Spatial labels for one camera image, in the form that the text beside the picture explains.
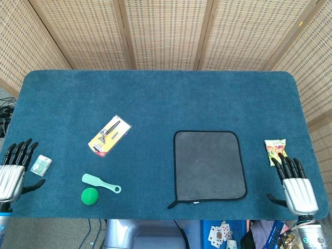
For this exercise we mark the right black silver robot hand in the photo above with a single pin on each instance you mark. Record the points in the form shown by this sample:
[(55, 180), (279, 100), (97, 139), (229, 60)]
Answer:
[(298, 193)]

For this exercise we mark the king playing card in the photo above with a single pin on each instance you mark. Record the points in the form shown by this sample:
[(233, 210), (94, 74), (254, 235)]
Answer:
[(219, 236)]

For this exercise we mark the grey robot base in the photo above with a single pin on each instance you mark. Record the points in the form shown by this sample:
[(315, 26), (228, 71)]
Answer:
[(145, 234)]

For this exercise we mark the green yellow snack bag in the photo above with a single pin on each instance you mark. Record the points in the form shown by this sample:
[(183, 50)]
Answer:
[(274, 147)]

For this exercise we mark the mint green plastic shoehorn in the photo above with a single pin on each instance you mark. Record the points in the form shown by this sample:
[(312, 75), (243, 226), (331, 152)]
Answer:
[(94, 181)]

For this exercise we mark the blue carpet table mat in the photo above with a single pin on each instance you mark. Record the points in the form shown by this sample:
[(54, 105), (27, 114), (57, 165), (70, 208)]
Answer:
[(155, 103)]

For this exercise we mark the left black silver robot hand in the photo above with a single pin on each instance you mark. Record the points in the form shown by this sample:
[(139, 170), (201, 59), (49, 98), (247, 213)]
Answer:
[(10, 179)]

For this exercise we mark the razor in yellow blister pack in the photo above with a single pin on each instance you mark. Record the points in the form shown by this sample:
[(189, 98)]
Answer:
[(109, 136)]

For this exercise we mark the black bag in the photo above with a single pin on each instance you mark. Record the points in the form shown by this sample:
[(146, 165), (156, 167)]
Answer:
[(247, 240)]

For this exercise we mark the grey cloth mat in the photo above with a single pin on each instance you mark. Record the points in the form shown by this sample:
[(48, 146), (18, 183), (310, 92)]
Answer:
[(208, 166)]

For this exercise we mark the blue plastic crate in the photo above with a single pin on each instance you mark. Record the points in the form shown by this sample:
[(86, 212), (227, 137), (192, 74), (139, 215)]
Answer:
[(237, 228)]

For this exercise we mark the red pip playing card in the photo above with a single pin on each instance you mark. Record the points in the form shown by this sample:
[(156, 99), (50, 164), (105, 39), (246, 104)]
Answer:
[(227, 230)]

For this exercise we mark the small green white tissue pack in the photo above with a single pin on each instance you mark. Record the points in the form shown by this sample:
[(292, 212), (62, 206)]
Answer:
[(40, 165)]

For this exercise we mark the bamboo folding screen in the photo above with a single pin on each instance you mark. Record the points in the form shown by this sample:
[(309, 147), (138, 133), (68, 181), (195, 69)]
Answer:
[(166, 33)]

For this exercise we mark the blue printed box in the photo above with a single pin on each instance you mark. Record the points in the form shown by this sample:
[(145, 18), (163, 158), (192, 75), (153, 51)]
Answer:
[(275, 234)]

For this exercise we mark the green foam ball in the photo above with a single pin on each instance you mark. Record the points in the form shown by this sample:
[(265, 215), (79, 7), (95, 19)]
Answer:
[(89, 196)]

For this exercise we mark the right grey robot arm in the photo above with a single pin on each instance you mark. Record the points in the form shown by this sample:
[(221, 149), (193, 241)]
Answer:
[(312, 234)]

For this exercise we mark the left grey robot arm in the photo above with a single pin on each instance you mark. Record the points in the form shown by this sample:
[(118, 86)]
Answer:
[(3, 223)]

